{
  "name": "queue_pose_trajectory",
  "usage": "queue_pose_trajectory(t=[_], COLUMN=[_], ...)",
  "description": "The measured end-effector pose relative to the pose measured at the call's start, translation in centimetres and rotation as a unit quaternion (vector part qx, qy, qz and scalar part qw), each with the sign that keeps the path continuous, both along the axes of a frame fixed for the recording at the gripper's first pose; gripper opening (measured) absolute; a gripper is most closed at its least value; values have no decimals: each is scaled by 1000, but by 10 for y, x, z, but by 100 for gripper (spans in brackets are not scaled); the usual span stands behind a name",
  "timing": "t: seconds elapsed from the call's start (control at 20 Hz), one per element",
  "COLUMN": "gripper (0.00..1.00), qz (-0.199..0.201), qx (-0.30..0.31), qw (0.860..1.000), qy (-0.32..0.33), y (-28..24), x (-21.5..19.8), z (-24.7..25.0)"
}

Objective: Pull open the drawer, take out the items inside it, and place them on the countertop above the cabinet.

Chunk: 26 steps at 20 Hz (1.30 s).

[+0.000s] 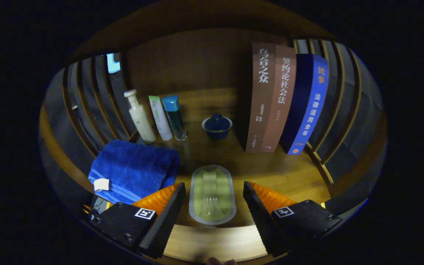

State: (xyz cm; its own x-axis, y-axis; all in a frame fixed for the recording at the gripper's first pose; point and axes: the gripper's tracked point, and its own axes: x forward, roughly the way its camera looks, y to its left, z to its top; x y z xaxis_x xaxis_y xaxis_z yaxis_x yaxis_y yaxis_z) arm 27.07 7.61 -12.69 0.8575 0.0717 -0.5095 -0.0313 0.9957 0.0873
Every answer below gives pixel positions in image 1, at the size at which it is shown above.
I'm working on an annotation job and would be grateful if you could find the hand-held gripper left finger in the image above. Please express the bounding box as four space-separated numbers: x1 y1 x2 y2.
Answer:
87 182 187 259

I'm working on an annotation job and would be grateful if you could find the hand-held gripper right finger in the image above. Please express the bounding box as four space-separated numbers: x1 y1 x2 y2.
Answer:
243 180 343 258

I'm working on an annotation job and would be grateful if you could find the wooden countertop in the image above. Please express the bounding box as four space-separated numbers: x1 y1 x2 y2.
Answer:
135 88 332 227

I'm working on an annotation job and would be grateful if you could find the brown wooden cabinet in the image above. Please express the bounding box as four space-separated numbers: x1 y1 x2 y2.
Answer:
38 2 388 265

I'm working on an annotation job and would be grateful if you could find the folded blue towel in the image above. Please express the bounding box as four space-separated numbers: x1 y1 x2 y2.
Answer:
88 139 180 205

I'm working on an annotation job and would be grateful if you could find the white pump bottle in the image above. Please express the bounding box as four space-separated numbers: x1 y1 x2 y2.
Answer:
124 89 157 144

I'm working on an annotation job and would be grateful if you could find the white and green tube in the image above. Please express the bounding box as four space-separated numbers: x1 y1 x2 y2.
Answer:
148 95 174 141

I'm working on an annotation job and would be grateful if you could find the clear blue bottle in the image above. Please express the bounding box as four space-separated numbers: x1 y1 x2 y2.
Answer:
161 95 187 142

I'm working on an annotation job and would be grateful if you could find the dark blue lidded teacup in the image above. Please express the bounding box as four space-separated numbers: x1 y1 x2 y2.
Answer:
202 113 233 140

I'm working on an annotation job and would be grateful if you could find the reddish brown book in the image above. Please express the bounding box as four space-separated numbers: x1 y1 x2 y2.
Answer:
261 45 297 153

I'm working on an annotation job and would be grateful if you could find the dark brown book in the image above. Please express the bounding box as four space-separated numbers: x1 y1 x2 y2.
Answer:
245 41 276 153

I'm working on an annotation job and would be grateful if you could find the blue book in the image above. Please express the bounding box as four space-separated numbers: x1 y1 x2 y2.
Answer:
280 53 329 155

